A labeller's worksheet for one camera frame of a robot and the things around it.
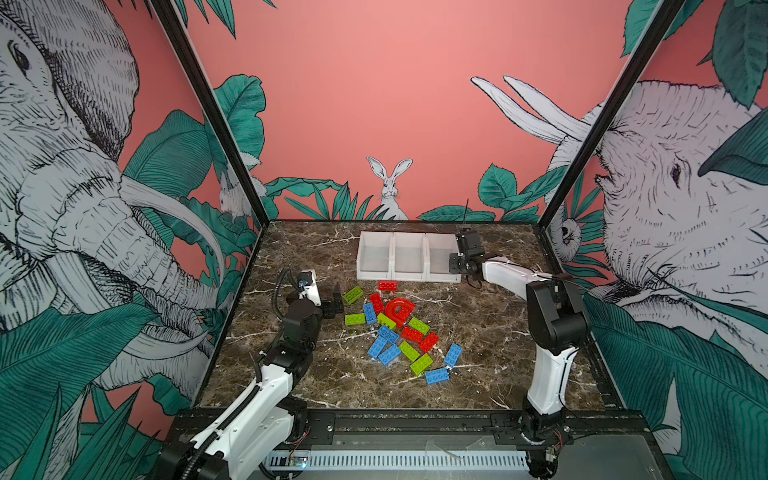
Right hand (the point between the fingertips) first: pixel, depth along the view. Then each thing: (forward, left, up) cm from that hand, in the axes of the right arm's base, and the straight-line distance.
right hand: (455, 255), depth 101 cm
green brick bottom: (-35, +13, -6) cm, 38 cm away
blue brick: (-18, +29, -7) cm, 35 cm away
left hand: (-18, +40, +12) cm, 46 cm away
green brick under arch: (-22, +24, -5) cm, 33 cm away
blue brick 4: (-32, +4, -7) cm, 33 cm away
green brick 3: (-22, +13, -8) cm, 27 cm away
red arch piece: (-18, +19, -6) cm, 27 cm away
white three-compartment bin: (+6, +17, -8) cm, 20 cm away
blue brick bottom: (-38, +9, -7) cm, 40 cm away
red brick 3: (-29, +11, -7) cm, 31 cm away
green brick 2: (-21, +34, -6) cm, 40 cm away
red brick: (-8, +23, -7) cm, 25 cm away
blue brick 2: (-30, +26, -5) cm, 40 cm away
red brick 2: (-26, +15, -6) cm, 31 cm away
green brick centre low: (-31, +16, -6) cm, 36 cm away
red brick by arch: (-15, +27, -6) cm, 31 cm away
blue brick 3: (-32, +22, -6) cm, 40 cm away
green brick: (-13, +35, -5) cm, 37 cm away
